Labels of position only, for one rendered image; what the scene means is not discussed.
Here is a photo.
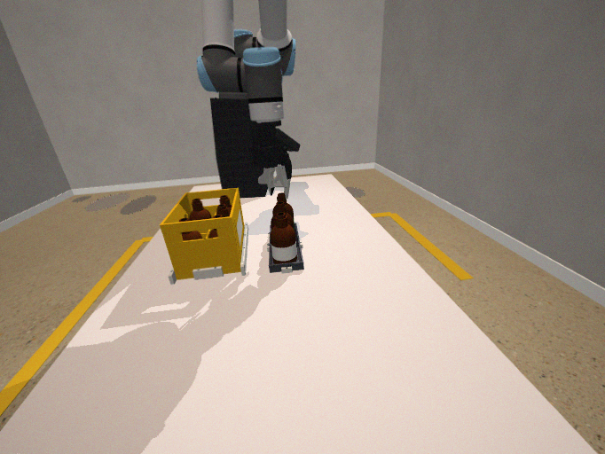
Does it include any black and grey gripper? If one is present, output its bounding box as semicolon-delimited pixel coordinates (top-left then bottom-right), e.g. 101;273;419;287
248;120;292;200

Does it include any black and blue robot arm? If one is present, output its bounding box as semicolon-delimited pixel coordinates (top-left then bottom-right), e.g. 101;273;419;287
197;0;295;123

